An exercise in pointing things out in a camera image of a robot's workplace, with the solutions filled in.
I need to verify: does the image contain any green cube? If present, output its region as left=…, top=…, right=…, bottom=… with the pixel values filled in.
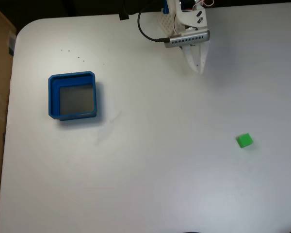
left=236, top=133, right=254, bottom=149

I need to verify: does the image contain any blue square box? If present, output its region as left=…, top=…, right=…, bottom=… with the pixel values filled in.
left=48, top=70, right=98, bottom=121

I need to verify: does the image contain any blue table clamp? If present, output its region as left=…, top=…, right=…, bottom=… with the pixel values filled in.
left=162, top=0, right=171, bottom=16

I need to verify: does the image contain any silver camera box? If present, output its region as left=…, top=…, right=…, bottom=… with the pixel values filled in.
left=164, top=30, right=210, bottom=49

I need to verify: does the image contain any white perforated base plate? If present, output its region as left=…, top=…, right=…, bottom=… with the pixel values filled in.
left=157, top=12, right=178, bottom=37

